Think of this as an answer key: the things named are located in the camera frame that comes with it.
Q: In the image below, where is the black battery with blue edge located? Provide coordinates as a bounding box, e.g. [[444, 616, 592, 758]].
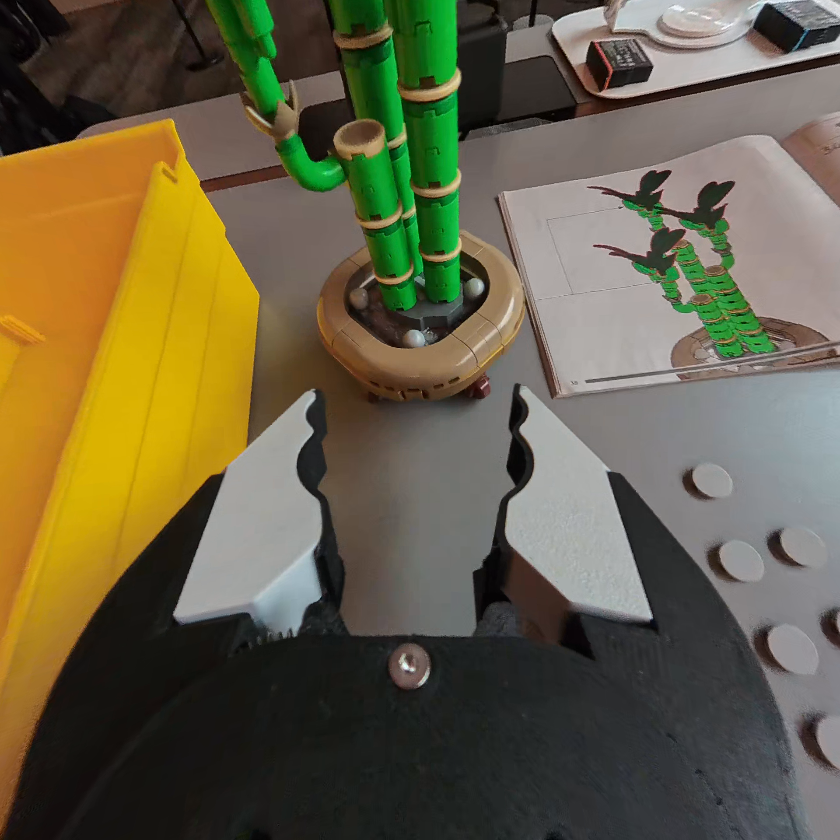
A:
[[752, 0, 840, 55]]

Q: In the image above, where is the yellow plastic bin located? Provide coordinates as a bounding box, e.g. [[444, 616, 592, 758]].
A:
[[0, 118, 261, 788]]

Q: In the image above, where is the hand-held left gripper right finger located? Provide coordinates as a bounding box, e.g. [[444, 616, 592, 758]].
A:
[[472, 384, 658, 647]]

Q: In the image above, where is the black floor stand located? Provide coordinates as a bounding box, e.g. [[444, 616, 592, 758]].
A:
[[172, 0, 225, 72]]

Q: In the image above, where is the lego instruction booklet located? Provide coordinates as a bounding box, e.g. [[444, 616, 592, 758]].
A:
[[497, 112, 840, 400]]

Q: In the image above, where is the clear round suction mount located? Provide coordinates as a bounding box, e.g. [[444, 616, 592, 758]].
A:
[[613, 0, 765, 48]]

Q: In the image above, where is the white tray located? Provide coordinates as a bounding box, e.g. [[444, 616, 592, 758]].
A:
[[550, 0, 840, 99]]

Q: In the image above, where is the black battery with red edge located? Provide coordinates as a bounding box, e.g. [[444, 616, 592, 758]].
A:
[[586, 38, 655, 91]]

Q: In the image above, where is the green lego bamboo plant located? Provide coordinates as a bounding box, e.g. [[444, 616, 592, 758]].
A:
[[203, 0, 526, 403]]

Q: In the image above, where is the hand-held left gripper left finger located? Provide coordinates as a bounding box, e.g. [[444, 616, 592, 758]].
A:
[[172, 389, 347, 636]]

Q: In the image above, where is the cluster of grey discs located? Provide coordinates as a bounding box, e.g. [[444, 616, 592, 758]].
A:
[[682, 462, 840, 772]]

